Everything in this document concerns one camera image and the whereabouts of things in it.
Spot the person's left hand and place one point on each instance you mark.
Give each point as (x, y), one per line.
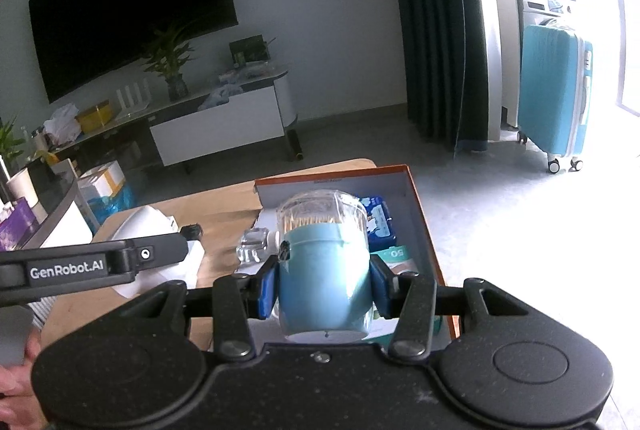
(15, 382)

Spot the dark green gift box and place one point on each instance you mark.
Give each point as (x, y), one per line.
(247, 50)

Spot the green leafy plant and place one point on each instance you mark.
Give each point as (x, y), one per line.
(10, 143)

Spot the white router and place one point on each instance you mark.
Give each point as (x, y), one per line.
(135, 98)

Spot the white plug-in device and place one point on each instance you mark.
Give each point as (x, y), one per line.
(150, 222)

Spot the white washing machine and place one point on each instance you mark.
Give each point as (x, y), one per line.
(545, 5)

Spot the black wall television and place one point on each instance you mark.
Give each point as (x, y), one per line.
(125, 10)

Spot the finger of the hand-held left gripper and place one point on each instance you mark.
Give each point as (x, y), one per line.
(165, 247)

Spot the light blue suitcase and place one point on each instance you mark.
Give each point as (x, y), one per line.
(550, 95)

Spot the white and yellow cardboard box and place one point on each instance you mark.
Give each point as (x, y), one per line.
(102, 177)

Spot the orange-edged cardboard box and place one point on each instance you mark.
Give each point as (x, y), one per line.
(350, 182)

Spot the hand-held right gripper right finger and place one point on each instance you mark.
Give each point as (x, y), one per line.
(381, 287)

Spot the purple box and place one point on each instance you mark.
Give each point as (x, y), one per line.
(17, 227)

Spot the clear plastic bags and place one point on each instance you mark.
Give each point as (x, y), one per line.
(235, 80)

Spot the white plant pot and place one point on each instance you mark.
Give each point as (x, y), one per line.
(22, 187)

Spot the white TV cabinet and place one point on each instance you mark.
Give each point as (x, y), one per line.
(215, 125)

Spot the bamboo plant in glass vase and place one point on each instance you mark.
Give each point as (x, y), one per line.
(170, 60)

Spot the teal carton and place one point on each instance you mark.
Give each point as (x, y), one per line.
(400, 260)

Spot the blue toothpick holder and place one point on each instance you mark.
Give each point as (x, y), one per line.
(325, 280)

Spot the blue wipes packet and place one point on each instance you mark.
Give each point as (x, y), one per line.
(382, 220)

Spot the white plastic bag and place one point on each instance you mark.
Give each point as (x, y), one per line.
(62, 125)

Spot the dark green curtain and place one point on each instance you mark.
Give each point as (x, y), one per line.
(435, 35)

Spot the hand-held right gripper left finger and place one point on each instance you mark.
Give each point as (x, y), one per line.
(269, 290)

